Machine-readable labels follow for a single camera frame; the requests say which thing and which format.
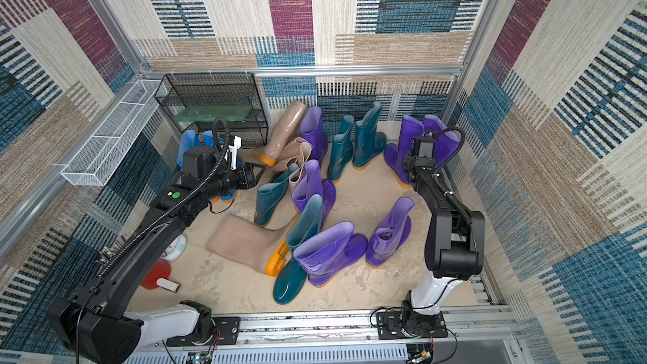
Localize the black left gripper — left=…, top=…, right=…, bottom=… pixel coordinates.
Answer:
left=203, top=162, right=268, bottom=202

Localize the tall purple boot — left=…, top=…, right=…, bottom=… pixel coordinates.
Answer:
left=383, top=115, right=425, bottom=187
left=423, top=115, right=460, bottom=170

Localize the short purple boot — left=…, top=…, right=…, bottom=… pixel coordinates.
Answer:
left=366, top=197, right=415, bottom=267
left=302, top=221, right=368, bottom=287

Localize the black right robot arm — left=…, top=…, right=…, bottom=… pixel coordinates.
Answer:
left=403, top=127, right=485, bottom=317

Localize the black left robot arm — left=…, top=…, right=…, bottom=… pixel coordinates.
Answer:
left=47, top=145, right=265, bottom=363

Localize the blue rain boot upright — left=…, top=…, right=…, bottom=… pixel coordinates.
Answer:
left=176, top=129, right=201, bottom=170

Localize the beige boot middle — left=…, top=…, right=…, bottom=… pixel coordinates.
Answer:
left=269, top=136, right=313, bottom=192

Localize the beige boot leaning at back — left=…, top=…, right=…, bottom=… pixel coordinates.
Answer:
left=254, top=100, right=308, bottom=167

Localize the purple boot middle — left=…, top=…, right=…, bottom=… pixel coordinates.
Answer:
left=291, top=159, right=336, bottom=224

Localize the beige boot lying front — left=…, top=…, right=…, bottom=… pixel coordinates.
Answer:
left=206, top=213, right=300, bottom=277

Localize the purple boot at back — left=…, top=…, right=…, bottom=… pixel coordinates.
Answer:
left=300, top=106, right=329, bottom=163

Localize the green tray on shelf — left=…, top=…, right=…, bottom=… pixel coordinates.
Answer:
left=174, top=105, right=253, bottom=123

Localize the short purple boot front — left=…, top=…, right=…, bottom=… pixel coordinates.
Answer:
left=302, top=221, right=368, bottom=287

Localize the teal boot front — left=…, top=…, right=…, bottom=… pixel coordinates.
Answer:
left=273, top=195, right=324, bottom=305

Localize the black wire mesh shelf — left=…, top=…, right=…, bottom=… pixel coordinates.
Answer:
left=154, top=72, right=269, bottom=148

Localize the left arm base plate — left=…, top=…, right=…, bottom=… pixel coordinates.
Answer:
left=165, top=316, right=241, bottom=347

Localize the white wire mesh basket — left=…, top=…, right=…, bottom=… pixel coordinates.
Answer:
left=61, top=79, right=160, bottom=187

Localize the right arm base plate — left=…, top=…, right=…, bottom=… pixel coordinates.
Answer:
left=369, top=308, right=449, bottom=340

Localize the aluminium front rail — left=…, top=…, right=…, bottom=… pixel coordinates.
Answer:
left=123, top=306, right=529, bottom=363

